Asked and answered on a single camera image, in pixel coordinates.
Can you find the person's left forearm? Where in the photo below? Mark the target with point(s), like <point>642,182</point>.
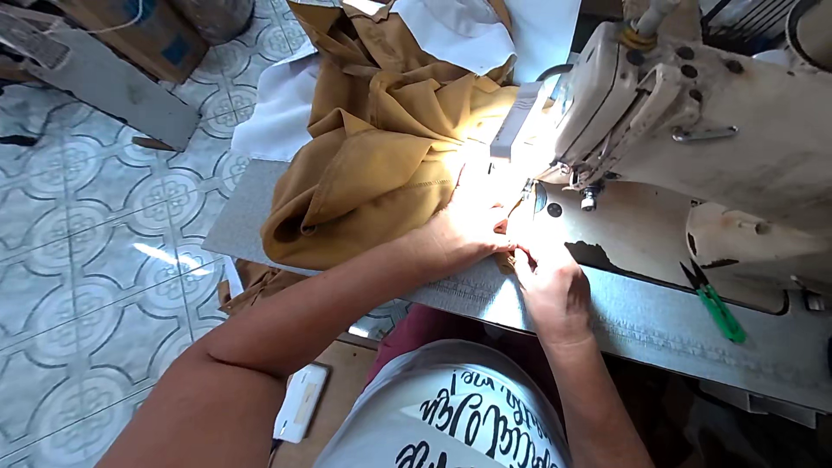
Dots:
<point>312,312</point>

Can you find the person's right hand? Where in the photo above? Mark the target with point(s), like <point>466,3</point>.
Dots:
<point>559,292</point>

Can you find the person's left thumb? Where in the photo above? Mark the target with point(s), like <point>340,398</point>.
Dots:
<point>494,246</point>

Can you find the person's left fingers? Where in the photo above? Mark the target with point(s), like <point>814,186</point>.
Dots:
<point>478,192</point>

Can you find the white industrial sewing machine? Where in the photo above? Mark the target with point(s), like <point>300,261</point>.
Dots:
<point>741,143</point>

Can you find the grey sewing table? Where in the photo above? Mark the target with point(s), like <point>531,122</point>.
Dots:
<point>656,325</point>

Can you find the person's right forearm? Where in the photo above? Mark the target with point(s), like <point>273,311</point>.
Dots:
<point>591,396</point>

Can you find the person's right fingers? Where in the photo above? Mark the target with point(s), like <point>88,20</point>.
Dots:
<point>536,234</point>

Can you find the white board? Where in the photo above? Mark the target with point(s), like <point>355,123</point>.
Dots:
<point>546,36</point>

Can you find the grey metal panel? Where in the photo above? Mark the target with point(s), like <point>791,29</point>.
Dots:
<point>133,94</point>

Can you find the brown fabric bundle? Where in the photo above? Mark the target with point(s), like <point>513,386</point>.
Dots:
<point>263,283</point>

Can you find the mustard brown fabric garment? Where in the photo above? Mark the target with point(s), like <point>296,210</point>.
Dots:
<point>364,175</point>

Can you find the white fabric piece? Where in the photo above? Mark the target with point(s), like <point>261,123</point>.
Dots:
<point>461,36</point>
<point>276,117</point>

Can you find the person's body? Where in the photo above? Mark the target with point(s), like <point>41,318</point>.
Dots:
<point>448,416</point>

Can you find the person's right thumb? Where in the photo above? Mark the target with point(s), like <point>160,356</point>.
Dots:
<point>524,268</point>

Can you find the cardboard box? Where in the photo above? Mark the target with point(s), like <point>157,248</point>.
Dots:
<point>146,39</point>

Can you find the brown wooden seat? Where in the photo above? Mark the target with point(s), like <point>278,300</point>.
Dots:
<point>344,390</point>

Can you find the green thread snips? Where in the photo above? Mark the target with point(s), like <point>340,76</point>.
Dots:
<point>718,309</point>

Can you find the black metal rack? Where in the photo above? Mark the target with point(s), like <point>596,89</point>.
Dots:
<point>747,23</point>

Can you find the grey folded strip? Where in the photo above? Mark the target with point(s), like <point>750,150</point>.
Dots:
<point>513,123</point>

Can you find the white rectangular power bank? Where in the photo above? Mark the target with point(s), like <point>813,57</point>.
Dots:
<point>301,403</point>

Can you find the person's left hand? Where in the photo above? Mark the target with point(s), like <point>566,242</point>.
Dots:
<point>448,237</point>

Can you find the person's legs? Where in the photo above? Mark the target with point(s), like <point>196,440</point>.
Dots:
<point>416,331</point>

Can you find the grey plastic sack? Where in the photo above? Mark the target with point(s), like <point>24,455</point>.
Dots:
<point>218,19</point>

